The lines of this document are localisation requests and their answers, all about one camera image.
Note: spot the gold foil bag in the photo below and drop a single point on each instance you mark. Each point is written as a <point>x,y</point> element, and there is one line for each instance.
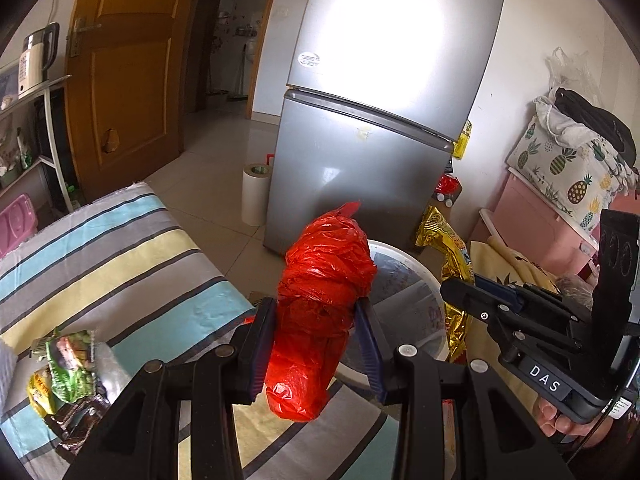
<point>450,255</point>

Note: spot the silver refrigerator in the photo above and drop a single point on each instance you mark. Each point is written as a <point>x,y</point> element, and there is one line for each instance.
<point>375,160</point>

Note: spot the yellow packet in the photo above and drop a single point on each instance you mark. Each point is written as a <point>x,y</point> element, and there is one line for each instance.
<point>462,141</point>

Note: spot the white pineapple print cloth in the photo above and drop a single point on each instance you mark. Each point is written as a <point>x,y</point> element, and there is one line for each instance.
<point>565,165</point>

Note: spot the white metal shelf rack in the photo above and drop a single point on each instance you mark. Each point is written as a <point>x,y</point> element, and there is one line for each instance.
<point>52,130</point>

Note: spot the white round bin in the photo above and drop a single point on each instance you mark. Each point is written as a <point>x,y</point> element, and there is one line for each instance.
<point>402,280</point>

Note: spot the striped blanket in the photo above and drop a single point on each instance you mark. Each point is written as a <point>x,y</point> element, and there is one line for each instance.
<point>125,260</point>

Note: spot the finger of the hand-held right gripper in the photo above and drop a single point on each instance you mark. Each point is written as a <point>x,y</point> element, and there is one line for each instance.
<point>500,292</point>
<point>460,295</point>

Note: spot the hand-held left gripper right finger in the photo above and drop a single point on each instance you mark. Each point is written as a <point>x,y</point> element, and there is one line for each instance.
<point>369,355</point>

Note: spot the small red bag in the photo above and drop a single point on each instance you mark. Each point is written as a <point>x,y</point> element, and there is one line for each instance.
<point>449,184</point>

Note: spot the white paper roll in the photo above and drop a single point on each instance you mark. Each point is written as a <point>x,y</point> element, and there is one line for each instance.
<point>256,195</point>

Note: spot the person's right hand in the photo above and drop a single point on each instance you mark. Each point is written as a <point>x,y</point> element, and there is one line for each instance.
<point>552,417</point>

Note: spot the clear white plastic bag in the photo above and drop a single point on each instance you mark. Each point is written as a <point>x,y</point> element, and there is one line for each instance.
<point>570,72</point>

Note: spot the black bag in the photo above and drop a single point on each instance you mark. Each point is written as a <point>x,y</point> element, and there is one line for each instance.
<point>600,120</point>

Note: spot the red plastic bag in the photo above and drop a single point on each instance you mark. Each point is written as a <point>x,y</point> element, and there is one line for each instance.
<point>320,300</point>

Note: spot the green snack wrapper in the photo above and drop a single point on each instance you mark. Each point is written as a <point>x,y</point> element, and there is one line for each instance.
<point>72,365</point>

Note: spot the brown snack wrapper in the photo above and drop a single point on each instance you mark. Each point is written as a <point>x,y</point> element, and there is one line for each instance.
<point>75,422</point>

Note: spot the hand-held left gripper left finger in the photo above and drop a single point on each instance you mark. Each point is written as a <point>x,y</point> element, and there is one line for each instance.
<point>261,345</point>

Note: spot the pink plastic basket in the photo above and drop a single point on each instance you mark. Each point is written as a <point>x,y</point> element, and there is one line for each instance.
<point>17,225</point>

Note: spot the pink cabinet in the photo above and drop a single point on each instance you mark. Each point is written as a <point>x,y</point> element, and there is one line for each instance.
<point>530,220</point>

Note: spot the brown wooden door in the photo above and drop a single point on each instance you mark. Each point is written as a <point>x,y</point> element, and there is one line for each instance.
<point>130,60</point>

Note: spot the white electric kettle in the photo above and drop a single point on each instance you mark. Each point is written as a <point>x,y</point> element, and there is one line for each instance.
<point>35,62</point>

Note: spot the yellow snack wrapper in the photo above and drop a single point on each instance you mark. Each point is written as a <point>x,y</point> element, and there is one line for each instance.
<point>40,395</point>

